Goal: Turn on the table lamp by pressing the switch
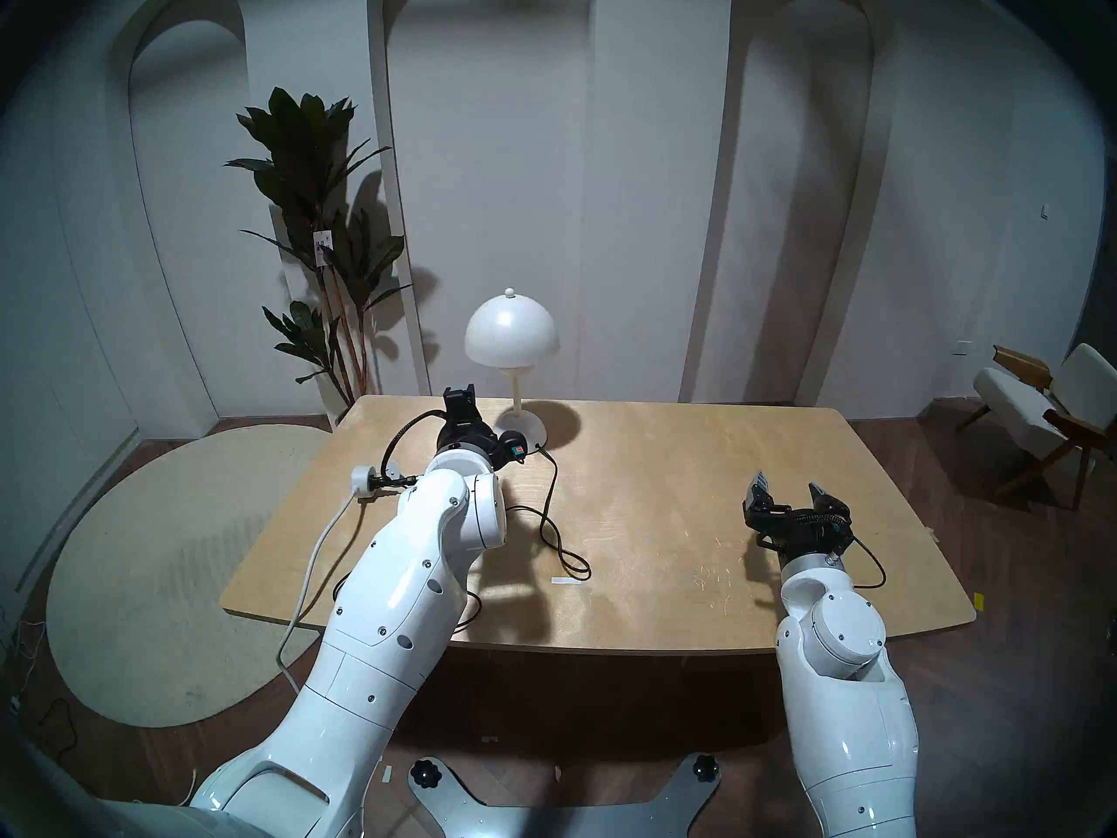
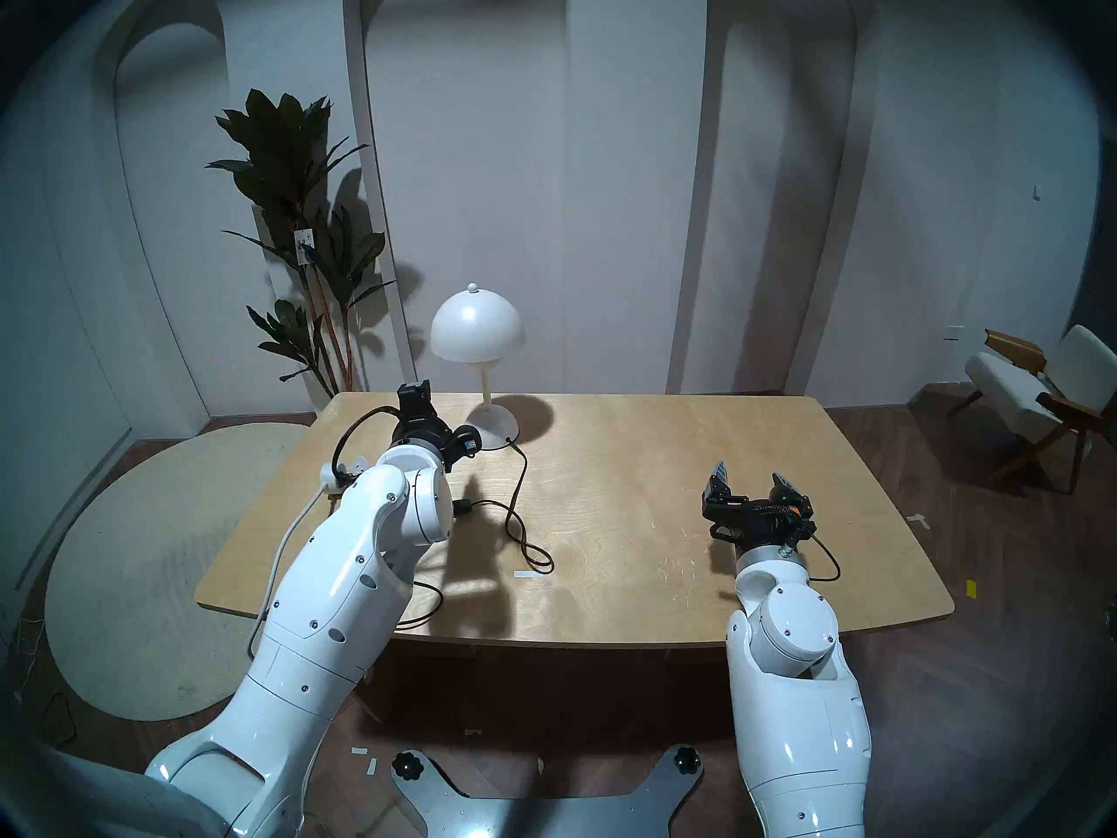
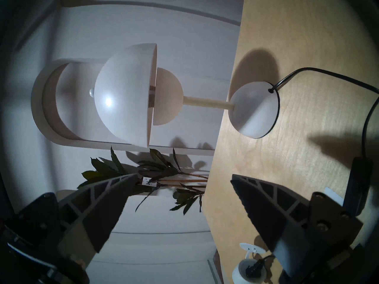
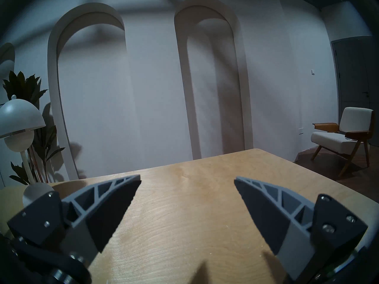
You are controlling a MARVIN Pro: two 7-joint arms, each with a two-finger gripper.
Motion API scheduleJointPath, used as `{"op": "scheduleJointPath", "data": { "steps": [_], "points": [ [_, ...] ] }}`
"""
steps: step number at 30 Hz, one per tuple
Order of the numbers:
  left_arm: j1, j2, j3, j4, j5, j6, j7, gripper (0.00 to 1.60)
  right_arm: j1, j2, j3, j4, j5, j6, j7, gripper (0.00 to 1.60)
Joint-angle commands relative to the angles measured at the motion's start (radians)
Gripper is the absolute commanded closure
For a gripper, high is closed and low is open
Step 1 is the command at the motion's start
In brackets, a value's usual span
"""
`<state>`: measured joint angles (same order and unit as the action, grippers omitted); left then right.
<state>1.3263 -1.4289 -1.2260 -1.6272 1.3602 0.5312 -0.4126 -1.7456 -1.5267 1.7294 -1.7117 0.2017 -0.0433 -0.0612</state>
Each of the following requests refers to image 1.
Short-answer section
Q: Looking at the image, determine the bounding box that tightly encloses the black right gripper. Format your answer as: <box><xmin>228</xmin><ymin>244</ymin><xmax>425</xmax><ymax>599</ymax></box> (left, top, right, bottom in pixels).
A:
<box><xmin>743</xmin><ymin>469</ymin><xmax>855</xmax><ymax>567</ymax></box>

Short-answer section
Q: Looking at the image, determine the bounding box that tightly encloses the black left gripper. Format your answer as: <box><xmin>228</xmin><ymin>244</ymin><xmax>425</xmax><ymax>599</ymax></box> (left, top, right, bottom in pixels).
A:
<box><xmin>435</xmin><ymin>384</ymin><xmax>530</xmax><ymax>468</ymax></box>

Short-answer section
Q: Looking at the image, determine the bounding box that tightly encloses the white mushroom table lamp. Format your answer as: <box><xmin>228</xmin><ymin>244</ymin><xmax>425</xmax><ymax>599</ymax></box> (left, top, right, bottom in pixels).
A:
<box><xmin>463</xmin><ymin>287</ymin><xmax>560</xmax><ymax>452</ymax></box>

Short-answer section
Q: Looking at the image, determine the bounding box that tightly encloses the white cushioned wooden armchair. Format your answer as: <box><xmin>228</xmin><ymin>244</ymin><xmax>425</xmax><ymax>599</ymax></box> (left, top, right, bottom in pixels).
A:
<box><xmin>955</xmin><ymin>342</ymin><xmax>1117</xmax><ymax>511</ymax></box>

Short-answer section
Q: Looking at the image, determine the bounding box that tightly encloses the tall green potted plant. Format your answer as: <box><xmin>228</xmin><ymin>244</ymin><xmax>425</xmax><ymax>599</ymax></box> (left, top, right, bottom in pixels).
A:
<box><xmin>224</xmin><ymin>86</ymin><xmax>416</xmax><ymax>429</ymax></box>

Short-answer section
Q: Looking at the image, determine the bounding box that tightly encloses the beige oval rug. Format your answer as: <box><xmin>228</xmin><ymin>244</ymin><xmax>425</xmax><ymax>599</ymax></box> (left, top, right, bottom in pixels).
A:
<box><xmin>45</xmin><ymin>423</ymin><xmax>338</xmax><ymax>729</ymax></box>

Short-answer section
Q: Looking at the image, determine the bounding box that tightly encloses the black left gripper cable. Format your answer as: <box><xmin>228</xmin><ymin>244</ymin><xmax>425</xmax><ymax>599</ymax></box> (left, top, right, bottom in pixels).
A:
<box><xmin>381</xmin><ymin>408</ymin><xmax>449</xmax><ymax>480</ymax></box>

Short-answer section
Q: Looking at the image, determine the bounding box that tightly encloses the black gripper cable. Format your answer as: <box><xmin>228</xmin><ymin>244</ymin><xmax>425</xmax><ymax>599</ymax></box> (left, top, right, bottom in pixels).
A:
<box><xmin>381</xmin><ymin>408</ymin><xmax>449</xmax><ymax>480</ymax></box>
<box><xmin>850</xmin><ymin>534</ymin><xmax>888</xmax><ymax>592</ymax></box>

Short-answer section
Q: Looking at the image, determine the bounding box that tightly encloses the black lamp power cord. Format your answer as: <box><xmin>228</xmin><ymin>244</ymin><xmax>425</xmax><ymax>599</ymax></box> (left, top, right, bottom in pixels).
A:
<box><xmin>371</xmin><ymin>445</ymin><xmax>593</xmax><ymax>582</ymax></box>

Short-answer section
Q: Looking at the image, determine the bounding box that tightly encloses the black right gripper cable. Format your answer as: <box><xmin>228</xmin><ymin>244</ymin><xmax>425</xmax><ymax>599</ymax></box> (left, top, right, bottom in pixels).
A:
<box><xmin>850</xmin><ymin>534</ymin><xmax>888</xmax><ymax>592</ymax></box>

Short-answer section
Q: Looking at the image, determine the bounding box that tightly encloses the white socket extension cable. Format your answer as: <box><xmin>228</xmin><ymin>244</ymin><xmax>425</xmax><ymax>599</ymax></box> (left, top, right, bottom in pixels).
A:
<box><xmin>277</xmin><ymin>491</ymin><xmax>360</xmax><ymax>694</ymax></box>

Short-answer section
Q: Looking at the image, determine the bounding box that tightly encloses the grey metal robot base plate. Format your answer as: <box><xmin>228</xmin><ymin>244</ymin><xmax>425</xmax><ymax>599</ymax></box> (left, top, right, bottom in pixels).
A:
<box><xmin>408</xmin><ymin>751</ymin><xmax>724</xmax><ymax>838</ymax></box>

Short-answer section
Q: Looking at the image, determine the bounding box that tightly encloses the black floor cable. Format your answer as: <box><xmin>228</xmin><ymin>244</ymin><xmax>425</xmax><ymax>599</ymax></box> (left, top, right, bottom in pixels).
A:
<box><xmin>0</xmin><ymin>618</ymin><xmax>81</xmax><ymax>767</ymax></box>

